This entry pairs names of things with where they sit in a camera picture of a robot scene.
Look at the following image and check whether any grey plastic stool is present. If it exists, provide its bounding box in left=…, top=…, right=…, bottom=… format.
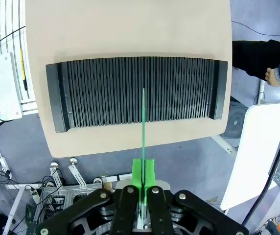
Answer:
left=224, top=96, right=249, bottom=140

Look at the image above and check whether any person in navy jacket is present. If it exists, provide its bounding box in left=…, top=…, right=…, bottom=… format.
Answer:
left=232, top=40, right=280, bottom=81

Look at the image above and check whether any person left hand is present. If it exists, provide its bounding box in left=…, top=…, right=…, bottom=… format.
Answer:
left=264, top=67, right=280, bottom=88

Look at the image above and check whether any green perforated circuit board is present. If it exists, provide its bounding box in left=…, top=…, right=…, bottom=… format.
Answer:
left=140, top=88, right=147, bottom=231

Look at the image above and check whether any black slotted PCB rack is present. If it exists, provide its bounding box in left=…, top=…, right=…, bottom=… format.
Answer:
left=46, top=56, right=229, bottom=134

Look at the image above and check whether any thin black floor cable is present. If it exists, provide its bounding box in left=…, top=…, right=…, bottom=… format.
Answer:
left=232, top=21, right=280, bottom=37

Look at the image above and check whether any aluminium profile frame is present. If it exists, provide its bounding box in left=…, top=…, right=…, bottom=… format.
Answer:
left=5, top=156, right=117, bottom=235

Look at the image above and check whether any white control box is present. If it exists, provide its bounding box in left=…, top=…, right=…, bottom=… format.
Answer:
left=0, top=52, right=23, bottom=123

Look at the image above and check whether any white side table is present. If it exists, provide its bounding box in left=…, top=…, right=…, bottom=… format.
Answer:
left=220, top=101, right=280, bottom=211

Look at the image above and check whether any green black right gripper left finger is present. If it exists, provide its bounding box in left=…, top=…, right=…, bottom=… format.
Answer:
left=34, top=158, right=145, bottom=235

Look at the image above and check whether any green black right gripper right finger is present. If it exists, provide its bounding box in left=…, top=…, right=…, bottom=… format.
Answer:
left=144, top=158, right=250, bottom=235

